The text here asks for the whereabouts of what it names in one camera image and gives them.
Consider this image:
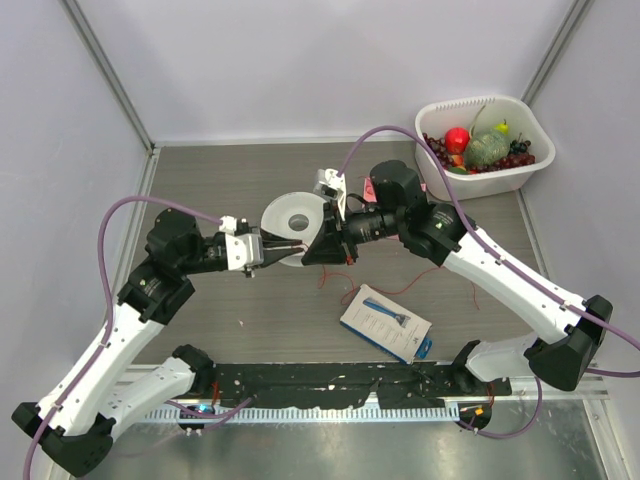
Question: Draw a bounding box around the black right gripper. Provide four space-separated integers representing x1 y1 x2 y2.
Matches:
302 198 404 267

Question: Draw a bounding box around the red cable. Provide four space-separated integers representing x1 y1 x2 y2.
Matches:
299 242 481 311

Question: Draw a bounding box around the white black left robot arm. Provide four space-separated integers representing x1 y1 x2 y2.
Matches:
12 204 303 477

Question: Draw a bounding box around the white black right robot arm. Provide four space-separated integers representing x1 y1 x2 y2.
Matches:
302 160 613 395

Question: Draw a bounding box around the pink open box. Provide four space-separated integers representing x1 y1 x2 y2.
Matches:
364 177 426 208

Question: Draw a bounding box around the razor blister package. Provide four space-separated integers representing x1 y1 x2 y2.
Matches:
340 284 433 365

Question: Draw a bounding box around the red apple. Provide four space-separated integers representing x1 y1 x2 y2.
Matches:
444 127 471 155

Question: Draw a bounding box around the green melon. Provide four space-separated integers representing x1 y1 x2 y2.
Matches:
464 129 510 167

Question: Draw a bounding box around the white plastic basket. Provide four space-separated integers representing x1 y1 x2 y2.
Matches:
415 95 556 200

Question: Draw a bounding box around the red grape bunch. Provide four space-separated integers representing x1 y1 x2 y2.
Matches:
423 133 536 175

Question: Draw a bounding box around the yellow green pear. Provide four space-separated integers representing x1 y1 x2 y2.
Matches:
493 119 510 135

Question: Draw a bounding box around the dark purple grape bunch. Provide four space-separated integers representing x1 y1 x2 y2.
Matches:
509 135 531 155

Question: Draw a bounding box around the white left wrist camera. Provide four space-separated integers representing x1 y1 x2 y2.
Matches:
219 216 264 278

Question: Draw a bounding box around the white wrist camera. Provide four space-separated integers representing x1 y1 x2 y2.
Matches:
219 216 264 278
313 168 347 234

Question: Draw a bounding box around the white perforated cable spool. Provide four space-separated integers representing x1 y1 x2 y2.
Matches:
260 192 326 247

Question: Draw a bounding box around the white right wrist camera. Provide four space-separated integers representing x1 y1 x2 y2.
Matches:
313 168 347 234

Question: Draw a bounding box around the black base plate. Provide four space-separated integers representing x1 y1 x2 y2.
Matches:
155 362 513 409

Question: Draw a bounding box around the white slotted cable duct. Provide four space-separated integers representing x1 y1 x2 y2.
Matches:
139 403 460 425

